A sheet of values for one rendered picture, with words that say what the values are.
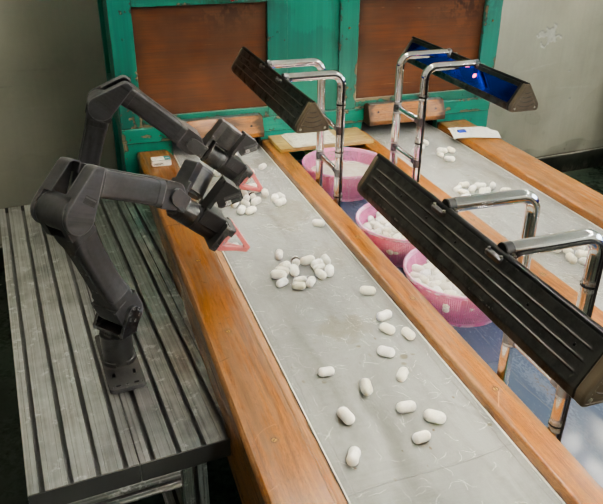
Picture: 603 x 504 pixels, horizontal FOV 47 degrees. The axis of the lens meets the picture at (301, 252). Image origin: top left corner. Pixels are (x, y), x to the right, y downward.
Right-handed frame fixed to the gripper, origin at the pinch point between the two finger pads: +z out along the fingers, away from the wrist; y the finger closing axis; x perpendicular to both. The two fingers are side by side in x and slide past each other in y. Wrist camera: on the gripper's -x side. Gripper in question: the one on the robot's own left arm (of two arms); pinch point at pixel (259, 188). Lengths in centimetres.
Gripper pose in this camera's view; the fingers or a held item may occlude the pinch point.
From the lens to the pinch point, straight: 200.4
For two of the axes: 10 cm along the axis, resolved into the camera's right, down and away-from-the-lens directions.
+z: 7.1, 4.6, 5.3
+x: -6.2, 7.7, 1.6
